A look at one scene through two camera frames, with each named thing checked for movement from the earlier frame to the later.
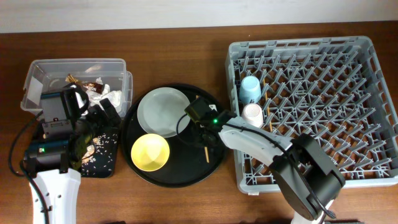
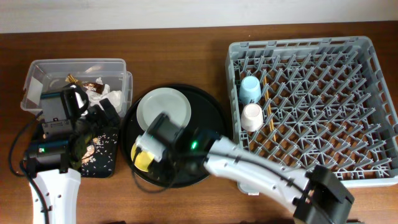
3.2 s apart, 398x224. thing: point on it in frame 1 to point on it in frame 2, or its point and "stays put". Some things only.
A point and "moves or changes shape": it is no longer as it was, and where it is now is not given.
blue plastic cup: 250,90 stays put
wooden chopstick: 207,156 moves or changes shape
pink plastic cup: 252,114 stays put
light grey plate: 159,110 stays put
